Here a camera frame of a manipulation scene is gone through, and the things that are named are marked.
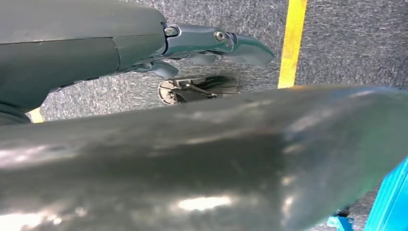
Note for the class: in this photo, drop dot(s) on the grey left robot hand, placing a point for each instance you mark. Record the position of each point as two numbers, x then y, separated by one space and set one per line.
63 38

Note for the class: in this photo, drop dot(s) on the blue metal shelf rack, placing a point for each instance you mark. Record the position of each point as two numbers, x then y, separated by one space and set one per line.
392 204

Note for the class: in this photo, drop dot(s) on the grey robot leg shell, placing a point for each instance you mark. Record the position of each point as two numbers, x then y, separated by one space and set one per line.
191 159

